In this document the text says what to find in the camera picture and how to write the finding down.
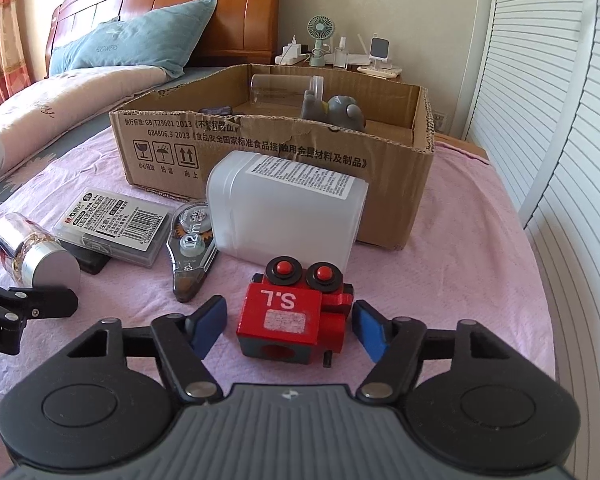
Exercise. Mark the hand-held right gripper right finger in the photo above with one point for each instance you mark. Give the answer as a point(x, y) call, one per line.
point(372, 332)

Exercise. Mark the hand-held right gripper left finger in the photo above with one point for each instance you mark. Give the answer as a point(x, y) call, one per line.
point(207, 327)

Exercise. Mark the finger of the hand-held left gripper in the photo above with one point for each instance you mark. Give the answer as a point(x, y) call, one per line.
point(40, 301)

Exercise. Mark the yellow capsule bottle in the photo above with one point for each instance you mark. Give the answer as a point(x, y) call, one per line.
point(35, 255)

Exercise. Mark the red toy train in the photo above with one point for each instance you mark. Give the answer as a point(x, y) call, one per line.
point(280, 310)

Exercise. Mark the cardboard box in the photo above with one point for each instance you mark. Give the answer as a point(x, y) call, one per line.
point(280, 145)

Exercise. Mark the black toy train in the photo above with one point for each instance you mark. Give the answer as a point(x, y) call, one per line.
point(216, 109)

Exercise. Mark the grey toy animal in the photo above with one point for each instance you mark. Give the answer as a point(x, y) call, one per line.
point(340, 110)

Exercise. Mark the clear plastic jar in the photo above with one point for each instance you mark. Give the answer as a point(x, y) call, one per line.
point(280, 90)

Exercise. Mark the black flat case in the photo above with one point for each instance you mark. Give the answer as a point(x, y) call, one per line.
point(92, 262)

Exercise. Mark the clear correction tape dispenser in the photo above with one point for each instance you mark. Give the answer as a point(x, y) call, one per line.
point(190, 255)

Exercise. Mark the clear labelled plastic case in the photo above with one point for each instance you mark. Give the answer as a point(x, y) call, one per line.
point(110, 225)

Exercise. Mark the pink blanket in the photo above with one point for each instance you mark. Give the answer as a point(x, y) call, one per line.
point(455, 260)

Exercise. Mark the white plastic bottle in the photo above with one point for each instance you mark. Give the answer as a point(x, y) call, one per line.
point(280, 210)

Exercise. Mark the cream floral quilt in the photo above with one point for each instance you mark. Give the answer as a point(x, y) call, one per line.
point(55, 105)

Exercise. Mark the orange patterned curtain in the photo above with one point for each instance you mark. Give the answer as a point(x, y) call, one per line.
point(5, 35)

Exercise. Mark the white louvered closet door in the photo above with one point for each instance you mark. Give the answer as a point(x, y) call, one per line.
point(590, 260)
point(530, 85)

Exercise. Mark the blue pillow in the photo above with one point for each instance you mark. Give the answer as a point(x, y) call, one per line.
point(130, 40)

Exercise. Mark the white remote control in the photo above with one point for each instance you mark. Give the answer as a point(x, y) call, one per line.
point(380, 72)

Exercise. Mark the small clear spray bottle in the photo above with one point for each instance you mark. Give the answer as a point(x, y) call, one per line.
point(342, 52)

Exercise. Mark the white phone stand device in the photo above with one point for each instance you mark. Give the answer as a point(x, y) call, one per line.
point(380, 46)

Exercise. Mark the white charger plug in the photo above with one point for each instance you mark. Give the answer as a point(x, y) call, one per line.
point(290, 46)

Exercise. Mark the green desk fan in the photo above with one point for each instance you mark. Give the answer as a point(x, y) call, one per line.
point(320, 27)

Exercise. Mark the wooden bed frame rail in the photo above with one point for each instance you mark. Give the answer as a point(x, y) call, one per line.
point(462, 146)

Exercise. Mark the white wall outlet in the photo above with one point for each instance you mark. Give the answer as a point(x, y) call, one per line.
point(441, 121)

